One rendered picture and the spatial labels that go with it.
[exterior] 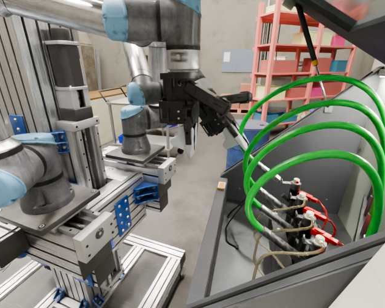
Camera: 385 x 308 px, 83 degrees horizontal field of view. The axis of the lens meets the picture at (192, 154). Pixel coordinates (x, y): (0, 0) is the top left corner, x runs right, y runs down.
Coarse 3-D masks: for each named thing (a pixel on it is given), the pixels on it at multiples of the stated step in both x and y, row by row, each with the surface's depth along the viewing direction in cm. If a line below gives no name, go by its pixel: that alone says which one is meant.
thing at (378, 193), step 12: (300, 156) 37; (312, 156) 37; (324, 156) 36; (336, 156) 36; (348, 156) 35; (360, 156) 35; (276, 168) 39; (372, 168) 35; (264, 180) 40; (372, 180) 36; (252, 192) 42; (252, 216) 44; (372, 216) 38; (264, 228) 45; (372, 228) 39; (276, 240) 44
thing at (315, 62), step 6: (300, 6) 74; (300, 12) 75; (300, 18) 75; (306, 24) 75; (306, 30) 76; (306, 36) 76; (306, 42) 77; (312, 48) 77; (312, 54) 78; (312, 60) 79; (318, 72) 79; (324, 96) 81; (324, 108) 83; (330, 108) 82
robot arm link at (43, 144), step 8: (16, 136) 61; (24, 136) 61; (32, 136) 61; (40, 136) 61; (48, 136) 63; (24, 144) 58; (32, 144) 59; (40, 144) 61; (48, 144) 63; (56, 144) 67; (40, 152) 60; (48, 152) 63; (56, 152) 67; (48, 160) 62; (56, 160) 66; (48, 168) 63; (56, 168) 66; (48, 176) 64; (56, 176) 67
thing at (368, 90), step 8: (296, 80) 55; (304, 80) 54; (312, 80) 53; (320, 80) 53; (328, 80) 53; (336, 80) 52; (344, 80) 52; (352, 80) 51; (280, 88) 56; (288, 88) 55; (360, 88) 52; (368, 88) 51; (272, 96) 57; (376, 96) 51; (256, 104) 59; (376, 104) 52; (248, 112) 60; (384, 112) 52; (384, 120) 53; (240, 128) 62
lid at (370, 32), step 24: (288, 0) 74; (312, 0) 69; (336, 0) 61; (360, 0) 54; (384, 0) 48; (336, 24) 71; (360, 24) 65; (384, 24) 53; (360, 48) 78; (384, 48) 66
